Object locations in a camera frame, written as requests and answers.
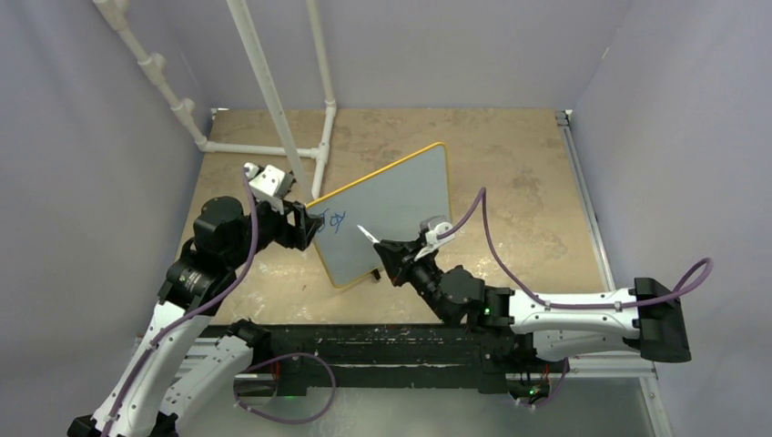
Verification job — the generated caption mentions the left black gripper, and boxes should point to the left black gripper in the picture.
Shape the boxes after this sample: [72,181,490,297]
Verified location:
[227,194,323,268]

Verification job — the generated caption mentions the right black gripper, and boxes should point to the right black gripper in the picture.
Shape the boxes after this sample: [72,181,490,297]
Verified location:
[377,237,453,325]

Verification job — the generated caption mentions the whiteboard marker pen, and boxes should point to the whiteboard marker pen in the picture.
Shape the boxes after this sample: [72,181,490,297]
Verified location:
[357,225,380,244]

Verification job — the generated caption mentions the yellow framed whiteboard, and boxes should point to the yellow framed whiteboard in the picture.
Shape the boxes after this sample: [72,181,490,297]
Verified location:
[307,142,452,289]

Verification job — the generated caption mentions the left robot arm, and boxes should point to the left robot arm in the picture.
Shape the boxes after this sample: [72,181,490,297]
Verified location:
[66,197,323,436]

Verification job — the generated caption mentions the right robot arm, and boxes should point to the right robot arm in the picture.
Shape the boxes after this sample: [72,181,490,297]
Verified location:
[373,239,692,371]

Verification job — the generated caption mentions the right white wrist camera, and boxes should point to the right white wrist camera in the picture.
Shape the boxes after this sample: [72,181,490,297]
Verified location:
[414,216,455,260]

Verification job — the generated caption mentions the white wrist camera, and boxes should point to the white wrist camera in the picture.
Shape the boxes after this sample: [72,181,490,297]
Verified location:
[414,216,455,260]
[243,162,295,215]

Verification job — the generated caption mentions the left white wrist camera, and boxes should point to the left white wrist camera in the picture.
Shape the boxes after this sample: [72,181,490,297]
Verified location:
[243,162,295,215]

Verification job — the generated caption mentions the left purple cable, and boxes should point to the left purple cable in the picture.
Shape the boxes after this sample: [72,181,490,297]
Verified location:
[99,168,261,437]

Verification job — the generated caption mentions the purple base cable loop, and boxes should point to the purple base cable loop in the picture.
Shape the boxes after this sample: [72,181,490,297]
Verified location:
[232,352,337,424]

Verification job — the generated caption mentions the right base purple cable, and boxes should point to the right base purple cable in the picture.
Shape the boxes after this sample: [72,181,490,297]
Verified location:
[513,355,573,412]

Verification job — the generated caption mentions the aluminium table frame rail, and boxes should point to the aluminium table frame rail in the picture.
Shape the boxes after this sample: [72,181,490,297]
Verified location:
[555,110,674,436]

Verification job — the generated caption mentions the white PVC pipe frame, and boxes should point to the white PVC pipe frame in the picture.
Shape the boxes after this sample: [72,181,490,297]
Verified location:
[93,0,338,201]

